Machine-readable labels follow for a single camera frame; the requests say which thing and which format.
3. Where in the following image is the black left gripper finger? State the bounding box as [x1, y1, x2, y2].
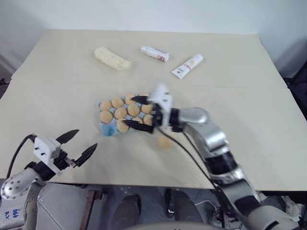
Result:
[56, 129, 80, 145]
[76, 143, 98, 167]

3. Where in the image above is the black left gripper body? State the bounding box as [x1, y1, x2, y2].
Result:
[54, 149, 78, 172]

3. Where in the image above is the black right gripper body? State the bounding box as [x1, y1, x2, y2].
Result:
[150, 103, 172, 132]

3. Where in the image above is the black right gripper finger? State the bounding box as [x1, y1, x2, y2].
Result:
[122, 120, 154, 134]
[130, 95, 152, 104]

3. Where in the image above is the blue egg carton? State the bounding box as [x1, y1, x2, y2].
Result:
[97, 92, 157, 138]

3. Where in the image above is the white spray bottle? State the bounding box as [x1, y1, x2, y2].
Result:
[140, 46, 170, 64]

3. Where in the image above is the vacuum-packed pale corn cob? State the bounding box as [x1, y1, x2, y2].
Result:
[93, 46, 134, 71]

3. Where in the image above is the rusty metal table leg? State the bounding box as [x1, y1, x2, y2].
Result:
[80, 190, 97, 230]

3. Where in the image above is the white cream tube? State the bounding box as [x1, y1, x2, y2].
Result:
[171, 54, 204, 80]

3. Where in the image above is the dark rounded shape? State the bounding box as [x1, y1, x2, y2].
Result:
[114, 193, 142, 230]
[164, 188, 201, 230]

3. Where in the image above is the grey panel with blue writing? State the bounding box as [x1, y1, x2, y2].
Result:
[0, 198, 27, 230]

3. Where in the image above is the black object beside table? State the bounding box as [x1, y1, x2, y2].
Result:
[283, 63, 307, 117]

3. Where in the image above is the crumpled white cloth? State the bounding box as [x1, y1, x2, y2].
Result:
[282, 194, 306, 221]

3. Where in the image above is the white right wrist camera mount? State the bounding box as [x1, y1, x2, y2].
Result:
[148, 82, 175, 114]

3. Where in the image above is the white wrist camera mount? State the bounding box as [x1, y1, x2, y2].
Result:
[148, 82, 175, 114]
[32, 135, 62, 169]

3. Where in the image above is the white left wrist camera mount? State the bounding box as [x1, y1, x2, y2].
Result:
[32, 135, 62, 169]

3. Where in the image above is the short black right arm cable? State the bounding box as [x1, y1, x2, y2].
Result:
[171, 126, 214, 180]

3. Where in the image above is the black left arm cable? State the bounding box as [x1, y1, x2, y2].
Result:
[6, 134, 35, 178]

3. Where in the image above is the long black right arm cable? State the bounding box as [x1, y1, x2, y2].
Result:
[155, 126, 226, 230]

